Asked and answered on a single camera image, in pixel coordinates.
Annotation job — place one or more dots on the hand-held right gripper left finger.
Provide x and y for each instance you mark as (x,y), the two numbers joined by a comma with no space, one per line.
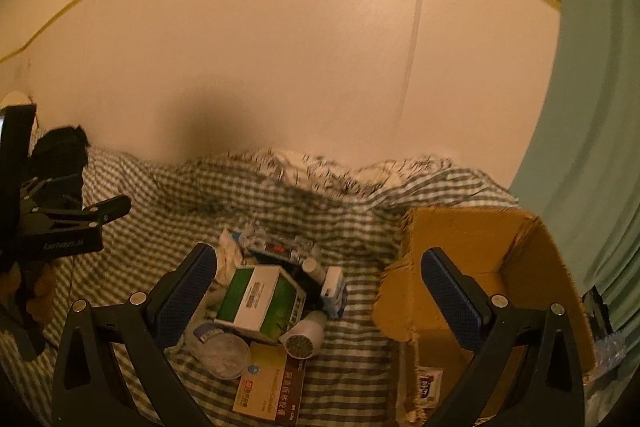
(185,294)

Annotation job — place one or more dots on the white fabric scrunchie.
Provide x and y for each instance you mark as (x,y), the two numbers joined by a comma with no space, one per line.
(229,257)

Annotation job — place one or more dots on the black cloth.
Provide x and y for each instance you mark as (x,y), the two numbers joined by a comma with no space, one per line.
(57,152)

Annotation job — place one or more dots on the white pill bottle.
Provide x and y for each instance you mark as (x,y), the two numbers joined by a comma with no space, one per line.
(305,334)

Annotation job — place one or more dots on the teal curtain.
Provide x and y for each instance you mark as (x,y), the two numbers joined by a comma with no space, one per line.
(590,107)

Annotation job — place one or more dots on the brown medicine box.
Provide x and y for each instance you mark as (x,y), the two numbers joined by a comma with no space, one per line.
(272,387)

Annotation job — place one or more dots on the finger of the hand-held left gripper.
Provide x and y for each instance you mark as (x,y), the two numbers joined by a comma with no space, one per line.
(50,194)
(107,207)

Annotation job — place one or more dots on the green white carton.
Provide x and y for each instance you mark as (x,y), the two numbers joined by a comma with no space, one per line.
(260,302)

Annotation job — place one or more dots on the white black patterned sheet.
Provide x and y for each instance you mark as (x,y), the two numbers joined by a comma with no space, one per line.
(320,169)

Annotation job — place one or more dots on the clear plastic jar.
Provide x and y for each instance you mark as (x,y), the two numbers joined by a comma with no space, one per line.
(225,352)

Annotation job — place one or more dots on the clear blue blister pack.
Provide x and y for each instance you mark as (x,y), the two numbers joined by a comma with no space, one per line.
(275,247)

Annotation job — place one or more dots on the clear plastic bag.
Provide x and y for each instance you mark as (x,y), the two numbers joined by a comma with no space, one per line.
(607,347)

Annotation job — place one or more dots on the white tube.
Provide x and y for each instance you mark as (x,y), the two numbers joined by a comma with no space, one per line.
(311,266)

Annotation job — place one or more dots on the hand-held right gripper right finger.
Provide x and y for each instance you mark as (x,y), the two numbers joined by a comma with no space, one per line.
(450,302)

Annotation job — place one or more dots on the person's left hand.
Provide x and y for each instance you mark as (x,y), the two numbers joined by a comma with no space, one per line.
(44,289)

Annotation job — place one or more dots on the small white sachet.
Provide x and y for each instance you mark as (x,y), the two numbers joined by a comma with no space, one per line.
(430,384)

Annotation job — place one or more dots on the grey white checked blanket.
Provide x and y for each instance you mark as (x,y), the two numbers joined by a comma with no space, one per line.
(350,227)

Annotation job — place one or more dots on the brown cardboard box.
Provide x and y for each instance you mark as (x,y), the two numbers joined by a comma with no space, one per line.
(540,267)

